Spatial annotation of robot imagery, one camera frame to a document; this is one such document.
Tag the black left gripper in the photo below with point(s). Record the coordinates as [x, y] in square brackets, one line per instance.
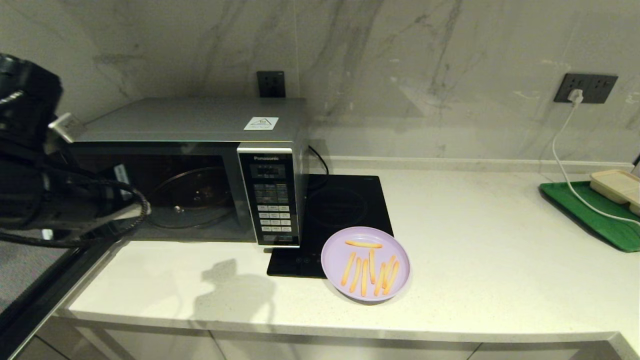
[107, 197]

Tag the purple round plate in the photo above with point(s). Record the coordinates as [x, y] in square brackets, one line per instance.
[395, 245]

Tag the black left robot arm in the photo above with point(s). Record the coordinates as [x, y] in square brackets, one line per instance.
[25, 190]

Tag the silver Panasonic microwave oven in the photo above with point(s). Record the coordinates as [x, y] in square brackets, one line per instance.
[200, 120]

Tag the white triangle warning sticker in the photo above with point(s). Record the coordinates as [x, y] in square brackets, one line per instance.
[261, 123]

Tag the black induction cooktop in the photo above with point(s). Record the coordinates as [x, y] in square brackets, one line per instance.
[345, 205]

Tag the yellow french fry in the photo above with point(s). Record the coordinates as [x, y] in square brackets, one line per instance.
[392, 275]
[363, 244]
[372, 266]
[355, 275]
[380, 279]
[364, 277]
[348, 269]

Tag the grey cabinet door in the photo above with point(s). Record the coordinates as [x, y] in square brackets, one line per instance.
[345, 349]
[540, 351]

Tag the white power plug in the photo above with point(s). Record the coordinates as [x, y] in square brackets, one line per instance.
[575, 96]

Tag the green plastic tray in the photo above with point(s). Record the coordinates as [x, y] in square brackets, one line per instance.
[610, 230]

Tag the beige food container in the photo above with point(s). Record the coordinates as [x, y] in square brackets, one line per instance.
[616, 185]

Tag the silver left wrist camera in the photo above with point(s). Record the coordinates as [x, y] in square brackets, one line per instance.
[67, 127]

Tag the black wall socket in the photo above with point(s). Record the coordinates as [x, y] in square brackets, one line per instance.
[271, 84]
[602, 89]
[563, 84]

